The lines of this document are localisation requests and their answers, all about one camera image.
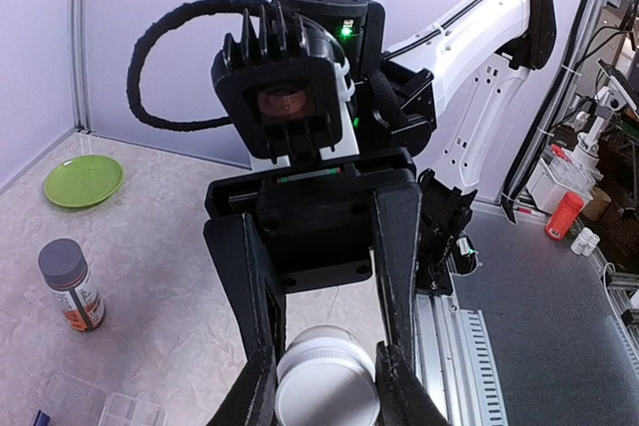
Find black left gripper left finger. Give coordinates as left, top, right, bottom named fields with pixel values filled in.
left=207, top=346, right=277, bottom=426

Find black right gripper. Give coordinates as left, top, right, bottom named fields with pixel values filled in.
left=204, top=148, right=421, bottom=366

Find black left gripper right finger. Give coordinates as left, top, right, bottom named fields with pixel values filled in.
left=375, top=341, right=448, bottom=426

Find small white-capped pill bottle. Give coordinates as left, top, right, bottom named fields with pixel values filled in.
left=275, top=325, right=380, bottom=426

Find clear plastic pill organizer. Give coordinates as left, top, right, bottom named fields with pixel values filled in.
left=31, top=373, right=168, bottom=426

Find orange grey-capped pill bottle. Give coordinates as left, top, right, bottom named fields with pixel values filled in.
left=38, top=238, right=106, bottom=332

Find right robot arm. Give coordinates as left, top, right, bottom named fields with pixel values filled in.
left=204, top=0, right=556, bottom=358

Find red-orange background bottle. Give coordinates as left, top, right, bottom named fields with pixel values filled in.
left=544, top=192, right=585, bottom=241

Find small white background bottles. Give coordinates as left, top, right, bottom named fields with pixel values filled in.
left=570, top=227, right=600, bottom=256

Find green plate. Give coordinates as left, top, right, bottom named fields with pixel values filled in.
left=43, top=155, right=125, bottom=210

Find front aluminium rail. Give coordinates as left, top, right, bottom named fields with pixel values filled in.
left=413, top=290, right=510, bottom=426

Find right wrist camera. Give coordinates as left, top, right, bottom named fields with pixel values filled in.
left=211, top=4, right=360, bottom=171

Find right aluminium frame post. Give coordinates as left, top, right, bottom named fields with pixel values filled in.
left=68, top=0, right=92, bottom=133

